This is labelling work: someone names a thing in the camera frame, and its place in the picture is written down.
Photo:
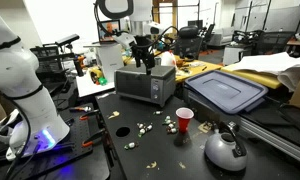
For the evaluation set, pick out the wrist camera on white mount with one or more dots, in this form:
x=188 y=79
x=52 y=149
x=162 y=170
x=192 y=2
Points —
x=125 y=40

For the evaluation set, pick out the yellow foam board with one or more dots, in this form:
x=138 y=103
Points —
x=256 y=78

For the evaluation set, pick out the white box stand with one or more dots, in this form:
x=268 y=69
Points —
x=110 y=61

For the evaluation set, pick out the white plush with orange ears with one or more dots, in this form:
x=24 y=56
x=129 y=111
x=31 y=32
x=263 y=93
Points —
x=168 y=58

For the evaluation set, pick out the slim black office chair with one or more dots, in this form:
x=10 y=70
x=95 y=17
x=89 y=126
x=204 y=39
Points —
x=208 y=35

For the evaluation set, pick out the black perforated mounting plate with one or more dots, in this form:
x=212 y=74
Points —
x=73 y=146

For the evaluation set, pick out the red plastic cup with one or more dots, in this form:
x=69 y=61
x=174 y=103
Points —
x=184 y=120

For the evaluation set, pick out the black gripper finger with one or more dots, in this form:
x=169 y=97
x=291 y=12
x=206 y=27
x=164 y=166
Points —
x=150 y=65
x=137 y=58

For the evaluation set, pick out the black clamp with orange hook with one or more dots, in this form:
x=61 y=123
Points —
x=84 y=117

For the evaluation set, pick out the large tan paper scrap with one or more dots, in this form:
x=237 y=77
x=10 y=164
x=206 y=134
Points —
x=114 y=115

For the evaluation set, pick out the small green object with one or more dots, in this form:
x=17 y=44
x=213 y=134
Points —
x=103 y=81

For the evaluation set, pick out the laptop showing a face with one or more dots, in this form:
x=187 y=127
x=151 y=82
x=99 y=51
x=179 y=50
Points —
x=108 y=30

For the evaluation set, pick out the wooden door frame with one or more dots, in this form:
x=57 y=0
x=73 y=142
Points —
x=174 y=16

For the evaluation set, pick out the yellow black tool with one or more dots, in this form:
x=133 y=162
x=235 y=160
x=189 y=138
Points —
x=96 y=74

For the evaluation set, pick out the orange black drill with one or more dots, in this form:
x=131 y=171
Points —
x=79 y=65

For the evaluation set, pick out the blue plastic bin lid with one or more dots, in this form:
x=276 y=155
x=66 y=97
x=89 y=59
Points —
x=223 y=90

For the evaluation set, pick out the white cabinet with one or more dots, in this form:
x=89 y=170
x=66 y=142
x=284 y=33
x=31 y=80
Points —
x=233 y=55

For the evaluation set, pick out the black clamp with orange tip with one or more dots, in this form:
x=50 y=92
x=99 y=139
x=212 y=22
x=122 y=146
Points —
x=87 y=144

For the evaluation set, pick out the wooden table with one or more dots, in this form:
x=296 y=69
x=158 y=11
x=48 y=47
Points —
x=193 y=71

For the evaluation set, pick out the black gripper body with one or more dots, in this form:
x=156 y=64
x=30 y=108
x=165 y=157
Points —
x=146 y=45

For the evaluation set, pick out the grey toaster oven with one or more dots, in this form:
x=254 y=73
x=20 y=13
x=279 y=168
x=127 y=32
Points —
x=140 y=83

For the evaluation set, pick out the small tan paper scrap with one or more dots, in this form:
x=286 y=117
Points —
x=152 y=165
x=182 y=165

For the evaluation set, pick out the black stereo camera bar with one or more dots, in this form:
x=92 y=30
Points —
x=67 y=39

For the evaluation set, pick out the white paper stack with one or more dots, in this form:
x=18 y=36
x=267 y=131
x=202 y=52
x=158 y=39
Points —
x=270 y=63

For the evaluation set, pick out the black padded office chair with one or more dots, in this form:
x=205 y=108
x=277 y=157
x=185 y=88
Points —
x=188 y=41

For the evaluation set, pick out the white sofa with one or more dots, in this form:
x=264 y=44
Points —
x=221 y=36

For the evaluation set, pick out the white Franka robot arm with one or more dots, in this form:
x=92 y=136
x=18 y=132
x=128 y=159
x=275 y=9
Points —
x=20 y=73

